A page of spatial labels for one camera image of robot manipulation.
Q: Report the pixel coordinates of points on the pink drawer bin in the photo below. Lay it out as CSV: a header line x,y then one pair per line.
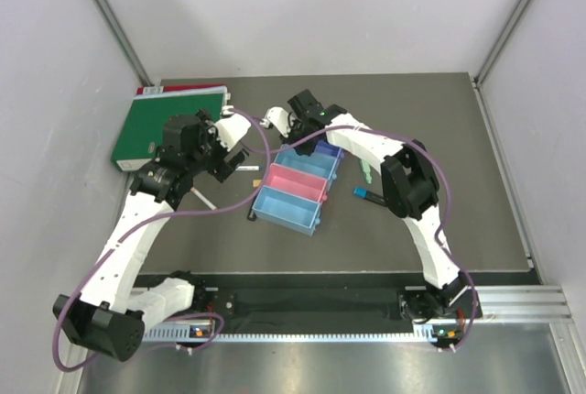
x,y
297,183

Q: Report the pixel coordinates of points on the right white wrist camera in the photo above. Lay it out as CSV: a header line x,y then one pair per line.
x,y
278,118

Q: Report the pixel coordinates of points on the green highlighter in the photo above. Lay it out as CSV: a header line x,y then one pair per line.
x,y
366,171

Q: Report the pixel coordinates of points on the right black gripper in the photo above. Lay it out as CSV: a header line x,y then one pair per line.
x,y
290,139

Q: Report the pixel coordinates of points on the pink pencil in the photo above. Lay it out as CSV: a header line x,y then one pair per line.
x,y
203,199

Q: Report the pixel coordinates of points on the red folder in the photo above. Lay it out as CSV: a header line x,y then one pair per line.
x,y
181,90

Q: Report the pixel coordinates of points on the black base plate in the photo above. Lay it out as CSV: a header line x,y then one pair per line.
x,y
389,303

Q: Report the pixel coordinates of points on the purple black highlighter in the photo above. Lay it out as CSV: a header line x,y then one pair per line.
x,y
251,215

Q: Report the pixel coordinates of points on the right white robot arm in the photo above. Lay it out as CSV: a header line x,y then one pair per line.
x,y
411,182

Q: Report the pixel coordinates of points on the blue black marker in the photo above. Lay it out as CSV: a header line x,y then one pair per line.
x,y
369,196

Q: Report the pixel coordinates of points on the aluminium front rail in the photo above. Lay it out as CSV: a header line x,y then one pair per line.
x,y
508,304

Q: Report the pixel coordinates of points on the light blue bin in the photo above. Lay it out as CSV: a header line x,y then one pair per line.
x,y
287,210
317,164

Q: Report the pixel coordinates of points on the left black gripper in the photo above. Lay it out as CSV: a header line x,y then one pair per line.
x,y
220,169

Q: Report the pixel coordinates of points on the right aluminium frame post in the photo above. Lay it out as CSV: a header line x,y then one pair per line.
x,y
504,36

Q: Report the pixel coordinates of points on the left aluminium frame post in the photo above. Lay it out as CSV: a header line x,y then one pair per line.
x,y
123,42

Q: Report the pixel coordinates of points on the white blue pen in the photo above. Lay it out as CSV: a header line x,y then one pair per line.
x,y
249,168

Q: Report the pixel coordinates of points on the purple drawer bin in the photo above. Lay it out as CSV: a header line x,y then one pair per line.
x,y
325,148

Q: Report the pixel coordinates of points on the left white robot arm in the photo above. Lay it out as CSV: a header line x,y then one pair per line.
x,y
102,315

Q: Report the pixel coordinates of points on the green ring binder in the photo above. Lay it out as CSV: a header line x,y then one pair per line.
x,y
154,120

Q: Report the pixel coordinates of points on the aluminium frame post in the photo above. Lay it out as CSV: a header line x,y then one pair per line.
x,y
504,36
123,42

